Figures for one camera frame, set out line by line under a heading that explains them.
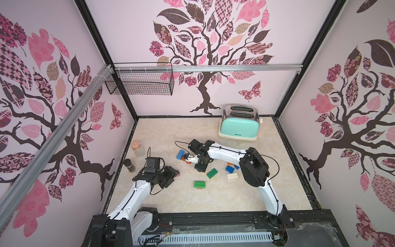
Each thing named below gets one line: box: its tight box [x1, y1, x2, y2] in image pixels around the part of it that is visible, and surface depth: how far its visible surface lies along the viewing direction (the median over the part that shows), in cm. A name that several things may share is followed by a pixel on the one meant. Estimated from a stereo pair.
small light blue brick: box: [175, 149, 186, 161], surface depth 99 cm
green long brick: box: [193, 181, 207, 189], surface depth 85 cm
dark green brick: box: [206, 167, 219, 180], surface depth 91 cm
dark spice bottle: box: [123, 158, 136, 173], surface depth 87 cm
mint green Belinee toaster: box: [218, 103, 264, 142], surface depth 102 cm
